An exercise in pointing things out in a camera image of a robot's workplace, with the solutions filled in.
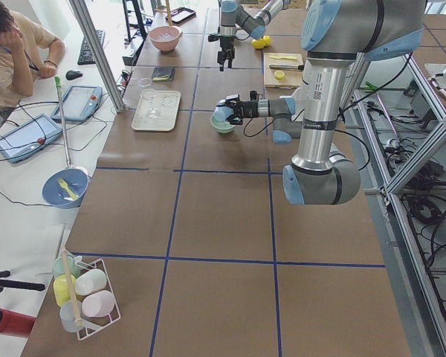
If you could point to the light blue plastic cup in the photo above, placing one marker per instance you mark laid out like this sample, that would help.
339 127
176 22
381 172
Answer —
222 113

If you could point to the yellow plastic fork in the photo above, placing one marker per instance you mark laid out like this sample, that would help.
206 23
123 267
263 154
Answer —
64 185

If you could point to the small glass dish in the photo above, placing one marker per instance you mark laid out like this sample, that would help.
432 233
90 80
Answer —
145 82

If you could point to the black camera tripod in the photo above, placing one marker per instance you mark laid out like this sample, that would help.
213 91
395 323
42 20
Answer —
15 284

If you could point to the light green bowl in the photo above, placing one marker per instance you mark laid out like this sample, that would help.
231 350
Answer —
221 127

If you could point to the steel muddler with black cap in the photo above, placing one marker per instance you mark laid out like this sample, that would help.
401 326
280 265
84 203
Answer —
287 67

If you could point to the green cup in rack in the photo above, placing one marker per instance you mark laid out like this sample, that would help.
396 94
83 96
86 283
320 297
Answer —
59 269

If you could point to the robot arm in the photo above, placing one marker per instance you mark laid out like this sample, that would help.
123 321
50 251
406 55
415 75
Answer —
334 33
232 16

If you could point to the wooden stand with base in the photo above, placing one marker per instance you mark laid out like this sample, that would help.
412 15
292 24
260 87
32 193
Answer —
164 11

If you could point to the white cup in rack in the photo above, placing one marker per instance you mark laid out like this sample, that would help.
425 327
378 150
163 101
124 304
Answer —
92 281

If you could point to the aluminium frame post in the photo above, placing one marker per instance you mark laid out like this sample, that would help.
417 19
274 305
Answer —
84 20

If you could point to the teach pendant tablet far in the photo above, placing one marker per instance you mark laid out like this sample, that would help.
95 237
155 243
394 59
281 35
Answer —
80 102

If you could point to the metal rod with green tip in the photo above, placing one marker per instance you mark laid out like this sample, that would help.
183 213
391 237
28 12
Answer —
63 122

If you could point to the yellow cup in rack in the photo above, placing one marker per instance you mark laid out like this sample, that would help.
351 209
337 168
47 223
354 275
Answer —
61 292

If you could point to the blue bowl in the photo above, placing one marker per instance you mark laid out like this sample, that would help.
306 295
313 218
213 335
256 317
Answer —
54 195

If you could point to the black computer mouse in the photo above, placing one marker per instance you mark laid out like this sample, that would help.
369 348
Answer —
73 74

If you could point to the red cylinder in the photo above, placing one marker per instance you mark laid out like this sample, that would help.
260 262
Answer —
15 324

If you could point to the wooden cutting board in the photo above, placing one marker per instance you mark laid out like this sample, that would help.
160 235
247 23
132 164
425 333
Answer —
291 80

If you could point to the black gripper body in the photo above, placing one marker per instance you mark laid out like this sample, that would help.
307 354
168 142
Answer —
226 44
249 108

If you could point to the seated person in beige shirt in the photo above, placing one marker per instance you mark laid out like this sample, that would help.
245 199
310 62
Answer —
28 52

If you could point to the half lemon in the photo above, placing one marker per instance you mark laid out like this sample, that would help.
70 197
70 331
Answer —
279 75

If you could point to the pink bowl of ice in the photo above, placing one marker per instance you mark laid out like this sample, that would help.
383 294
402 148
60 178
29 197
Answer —
165 38

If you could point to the teach pendant tablet near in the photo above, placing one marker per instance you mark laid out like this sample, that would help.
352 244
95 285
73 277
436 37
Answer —
29 138

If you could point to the yellow plastic knife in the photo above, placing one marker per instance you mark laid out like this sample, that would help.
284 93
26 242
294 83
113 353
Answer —
277 57

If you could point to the yellow lemon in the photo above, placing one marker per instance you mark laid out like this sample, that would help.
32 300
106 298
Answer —
267 40
258 44

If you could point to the cream bear tray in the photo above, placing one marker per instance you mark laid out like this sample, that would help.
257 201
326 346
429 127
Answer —
167 102

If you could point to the white wire cup rack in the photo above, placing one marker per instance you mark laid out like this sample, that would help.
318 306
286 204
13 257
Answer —
71 315

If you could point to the teach pendant tablet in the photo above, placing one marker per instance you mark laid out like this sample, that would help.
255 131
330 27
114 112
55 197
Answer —
80 102
29 138

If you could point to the pink cup in rack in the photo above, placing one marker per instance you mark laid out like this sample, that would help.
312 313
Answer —
98 304

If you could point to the grey and yellow cloth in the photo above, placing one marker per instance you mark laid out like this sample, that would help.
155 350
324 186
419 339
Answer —
163 74

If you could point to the clear wine glass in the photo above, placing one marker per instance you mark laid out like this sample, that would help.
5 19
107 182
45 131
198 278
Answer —
148 95

